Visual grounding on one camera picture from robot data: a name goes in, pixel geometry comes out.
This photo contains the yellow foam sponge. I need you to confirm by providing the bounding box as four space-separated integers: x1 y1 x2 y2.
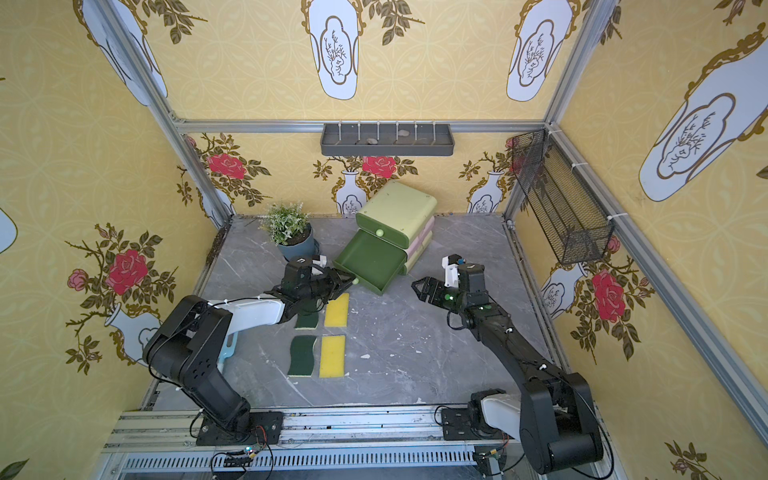
324 293 350 328
319 335 346 378

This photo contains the green drawer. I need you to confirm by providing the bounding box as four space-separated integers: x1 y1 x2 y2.
356 211 426 250
401 238 431 275
334 230 407 295

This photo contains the green scrub sponge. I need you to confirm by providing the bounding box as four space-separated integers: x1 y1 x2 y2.
287 335 317 377
295 304 323 330

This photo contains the green top drawer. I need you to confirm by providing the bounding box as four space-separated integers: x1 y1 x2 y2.
356 211 426 250

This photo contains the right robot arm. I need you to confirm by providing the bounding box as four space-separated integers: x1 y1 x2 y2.
411 277 604 474

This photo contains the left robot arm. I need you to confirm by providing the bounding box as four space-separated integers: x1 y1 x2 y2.
142 256 356 443

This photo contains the green bottom drawer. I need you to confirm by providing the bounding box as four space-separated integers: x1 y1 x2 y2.
401 238 431 275

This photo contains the green drawer cabinet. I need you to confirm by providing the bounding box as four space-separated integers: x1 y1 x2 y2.
356 181 437 275

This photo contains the potted green plant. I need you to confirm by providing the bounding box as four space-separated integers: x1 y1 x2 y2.
261 203 320 261

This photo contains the light blue toy rake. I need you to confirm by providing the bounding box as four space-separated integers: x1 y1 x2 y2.
217 332 238 372

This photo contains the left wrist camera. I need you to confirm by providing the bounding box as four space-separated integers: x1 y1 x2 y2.
312 255 328 268

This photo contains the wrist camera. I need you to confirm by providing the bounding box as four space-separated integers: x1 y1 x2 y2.
441 254 465 288
312 255 328 268

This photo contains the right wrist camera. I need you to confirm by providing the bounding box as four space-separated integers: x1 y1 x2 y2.
441 254 465 288

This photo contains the grey wall shelf tray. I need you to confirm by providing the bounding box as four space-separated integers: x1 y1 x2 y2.
320 121 456 157

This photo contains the black wire mesh basket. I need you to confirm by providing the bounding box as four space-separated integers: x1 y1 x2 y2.
513 130 614 265

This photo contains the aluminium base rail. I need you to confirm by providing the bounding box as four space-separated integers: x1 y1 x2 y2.
91 404 538 479

